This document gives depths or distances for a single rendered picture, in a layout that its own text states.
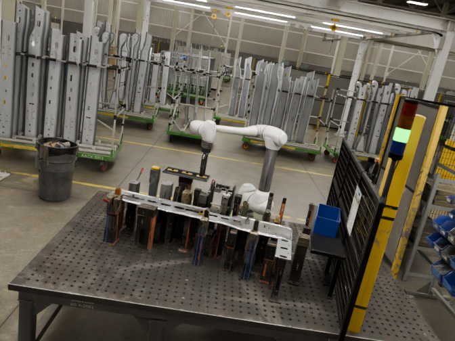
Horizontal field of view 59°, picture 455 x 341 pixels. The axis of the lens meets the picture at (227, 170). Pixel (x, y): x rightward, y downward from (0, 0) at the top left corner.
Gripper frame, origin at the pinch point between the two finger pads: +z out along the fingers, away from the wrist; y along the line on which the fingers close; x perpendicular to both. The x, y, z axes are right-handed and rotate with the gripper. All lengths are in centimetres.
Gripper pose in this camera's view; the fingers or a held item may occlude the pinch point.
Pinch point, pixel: (202, 171)
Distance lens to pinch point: 324.8
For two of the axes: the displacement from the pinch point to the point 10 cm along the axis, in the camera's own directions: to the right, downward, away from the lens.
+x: 9.7, 2.1, -1.2
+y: -1.8, 2.5, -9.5
